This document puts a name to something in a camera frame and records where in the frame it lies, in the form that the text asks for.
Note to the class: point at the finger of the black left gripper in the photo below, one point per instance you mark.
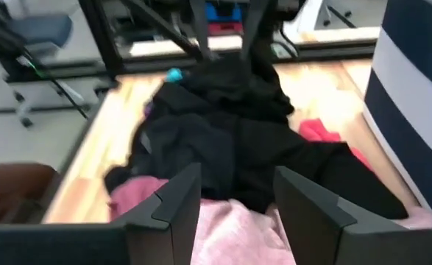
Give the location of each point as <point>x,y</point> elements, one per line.
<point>254,29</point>
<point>202,29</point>

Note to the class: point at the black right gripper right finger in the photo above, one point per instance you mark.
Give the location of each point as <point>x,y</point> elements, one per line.
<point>311,221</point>

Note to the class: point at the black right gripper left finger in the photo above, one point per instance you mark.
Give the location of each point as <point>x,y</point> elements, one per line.
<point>179,206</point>

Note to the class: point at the maroon t-shirt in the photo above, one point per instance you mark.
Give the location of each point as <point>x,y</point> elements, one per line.
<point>134,195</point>

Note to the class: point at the bright blue fleece hoodie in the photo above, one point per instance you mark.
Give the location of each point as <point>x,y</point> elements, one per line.
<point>174,74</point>

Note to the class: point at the pale pink woven shirt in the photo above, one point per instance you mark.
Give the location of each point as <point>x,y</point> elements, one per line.
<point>237,239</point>

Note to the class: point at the large black garment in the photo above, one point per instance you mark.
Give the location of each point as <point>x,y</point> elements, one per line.
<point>237,140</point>

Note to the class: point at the red garment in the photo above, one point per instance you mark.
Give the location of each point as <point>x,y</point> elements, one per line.
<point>315,130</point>

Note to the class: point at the small red storage bin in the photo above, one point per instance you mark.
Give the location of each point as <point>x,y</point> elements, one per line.
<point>226,28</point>

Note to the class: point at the small blue storage bin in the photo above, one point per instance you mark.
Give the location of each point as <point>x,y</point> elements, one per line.
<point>223,13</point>

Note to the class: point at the navy white striped fabric bin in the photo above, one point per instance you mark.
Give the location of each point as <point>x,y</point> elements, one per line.
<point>414,110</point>

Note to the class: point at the blue cushioned office chair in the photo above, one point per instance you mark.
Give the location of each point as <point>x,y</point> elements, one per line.
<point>42,31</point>

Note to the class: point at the brown rounded seat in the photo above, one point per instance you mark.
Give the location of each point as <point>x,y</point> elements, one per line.
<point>13,191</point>

